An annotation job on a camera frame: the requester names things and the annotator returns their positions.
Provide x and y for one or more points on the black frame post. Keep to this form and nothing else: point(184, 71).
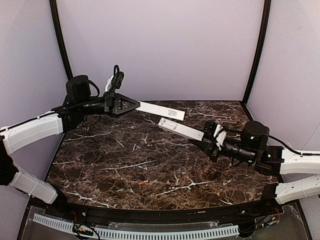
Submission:
point(258, 51)
point(65, 52)

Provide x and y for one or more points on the left black frame post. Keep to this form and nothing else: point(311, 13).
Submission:
point(65, 52)

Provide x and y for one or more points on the white remote battery cover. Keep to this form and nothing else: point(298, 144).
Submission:
point(162, 111)

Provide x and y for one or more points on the grey slotted cable duct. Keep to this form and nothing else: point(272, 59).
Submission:
point(138, 231)

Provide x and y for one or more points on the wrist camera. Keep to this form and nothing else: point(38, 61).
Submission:
point(115, 81)
point(215, 133)

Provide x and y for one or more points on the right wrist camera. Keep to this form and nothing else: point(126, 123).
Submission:
point(215, 133)

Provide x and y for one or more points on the right black frame post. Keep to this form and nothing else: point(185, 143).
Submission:
point(258, 51)

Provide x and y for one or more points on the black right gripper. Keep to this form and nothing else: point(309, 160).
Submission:
point(215, 147)

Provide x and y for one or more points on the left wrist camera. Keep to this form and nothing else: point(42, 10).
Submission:
point(115, 81)

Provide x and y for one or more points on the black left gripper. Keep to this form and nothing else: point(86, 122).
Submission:
point(109, 104)

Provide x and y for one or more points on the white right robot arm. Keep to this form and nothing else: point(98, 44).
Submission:
point(252, 149)

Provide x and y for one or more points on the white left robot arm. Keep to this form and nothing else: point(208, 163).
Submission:
point(62, 119)

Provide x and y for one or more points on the black front table rail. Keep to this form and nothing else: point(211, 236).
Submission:
point(239, 213)

